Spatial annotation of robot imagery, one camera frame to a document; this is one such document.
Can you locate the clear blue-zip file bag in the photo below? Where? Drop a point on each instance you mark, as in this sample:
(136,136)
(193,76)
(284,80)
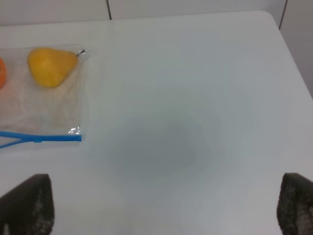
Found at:
(32,113)

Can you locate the yellow pear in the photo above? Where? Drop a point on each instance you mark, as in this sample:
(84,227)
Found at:
(50,67)

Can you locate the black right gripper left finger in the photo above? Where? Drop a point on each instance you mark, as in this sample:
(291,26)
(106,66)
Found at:
(28,209)

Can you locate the orange fruit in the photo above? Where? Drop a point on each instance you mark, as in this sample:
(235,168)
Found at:
(3,73)

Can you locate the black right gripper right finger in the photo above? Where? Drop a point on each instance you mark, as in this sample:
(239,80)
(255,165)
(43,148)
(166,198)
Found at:
(295,205)

